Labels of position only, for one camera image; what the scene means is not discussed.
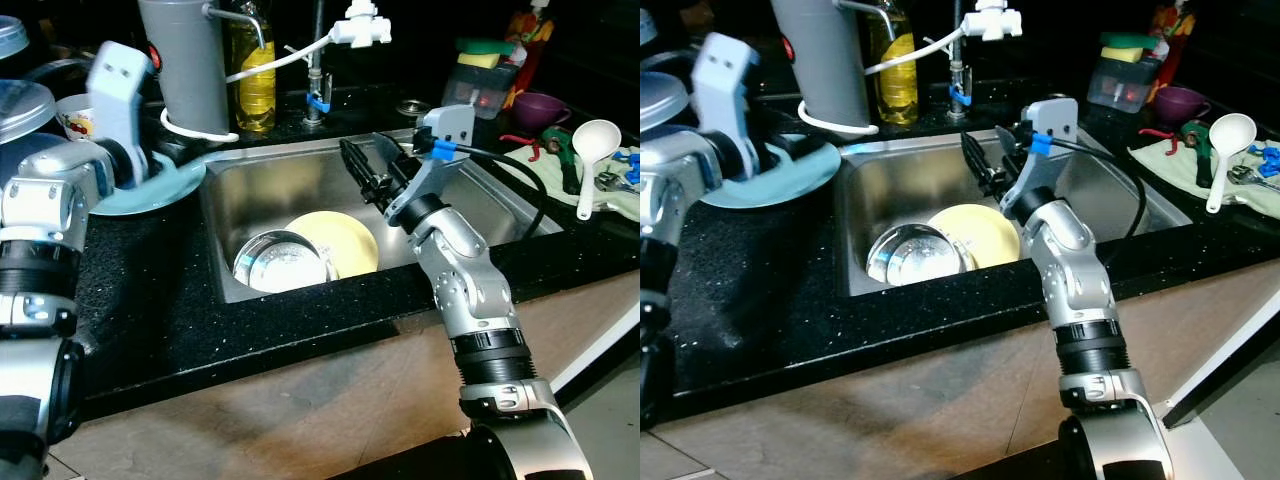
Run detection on white ladle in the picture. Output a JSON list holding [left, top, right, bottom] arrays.
[[1204, 112, 1260, 215], [572, 119, 623, 222]]

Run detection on yellow liquid bottle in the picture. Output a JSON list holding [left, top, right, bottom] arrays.
[[865, 0, 922, 127], [228, 0, 279, 134]]

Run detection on yellow plate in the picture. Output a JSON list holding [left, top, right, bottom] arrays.
[[290, 212, 382, 280], [925, 204, 1022, 270]]

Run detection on red orange bottle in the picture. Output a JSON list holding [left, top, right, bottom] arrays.
[[504, 0, 554, 93], [1144, 0, 1197, 88]]

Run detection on stainless steel sink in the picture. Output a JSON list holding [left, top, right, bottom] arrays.
[[200, 128, 564, 305], [835, 125, 1197, 299]]

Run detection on teal plate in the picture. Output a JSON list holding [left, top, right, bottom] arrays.
[[700, 140, 844, 210], [90, 150, 209, 217]]

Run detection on stainless steel bowl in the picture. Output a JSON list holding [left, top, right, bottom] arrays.
[[232, 230, 337, 294], [865, 222, 977, 288]]

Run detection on white hose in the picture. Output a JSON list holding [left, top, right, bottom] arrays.
[[864, 28, 972, 77], [225, 35, 337, 84]]

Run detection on metal faucet pipe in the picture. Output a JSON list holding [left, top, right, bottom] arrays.
[[304, 0, 332, 127], [944, 0, 974, 122]]

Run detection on green yellow sponge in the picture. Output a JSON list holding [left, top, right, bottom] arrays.
[[1099, 32, 1160, 64], [456, 38, 517, 72]]

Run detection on purple cup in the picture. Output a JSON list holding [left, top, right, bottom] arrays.
[[509, 92, 572, 134], [1149, 86, 1212, 127]]

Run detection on green black hand tool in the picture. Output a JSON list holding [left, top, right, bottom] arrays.
[[1178, 119, 1224, 192], [540, 125, 584, 197]]

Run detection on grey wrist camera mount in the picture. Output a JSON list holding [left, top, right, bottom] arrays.
[[85, 42, 154, 177], [1000, 97, 1080, 217], [692, 33, 764, 182], [385, 103, 477, 227]]

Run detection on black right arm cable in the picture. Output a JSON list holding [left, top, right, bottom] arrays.
[[1054, 138, 1147, 242], [455, 144, 549, 243]]

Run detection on clear sponge holder box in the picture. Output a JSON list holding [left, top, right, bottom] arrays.
[[440, 58, 521, 122], [1084, 52, 1162, 114]]

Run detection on grey cylindrical water filter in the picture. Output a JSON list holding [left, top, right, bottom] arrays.
[[770, 0, 880, 137], [137, 0, 242, 144]]

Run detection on white cup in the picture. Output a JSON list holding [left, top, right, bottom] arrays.
[[55, 93, 102, 142]]

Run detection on red handled pliers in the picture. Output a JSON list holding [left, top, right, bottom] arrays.
[[498, 132, 542, 162], [1137, 126, 1182, 157]]

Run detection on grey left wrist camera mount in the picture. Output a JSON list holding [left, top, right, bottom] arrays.
[[85, 42, 154, 177], [692, 33, 764, 182]]

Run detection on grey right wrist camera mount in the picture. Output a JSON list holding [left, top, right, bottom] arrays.
[[1000, 97, 1080, 217], [385, 103, 477, 227]]

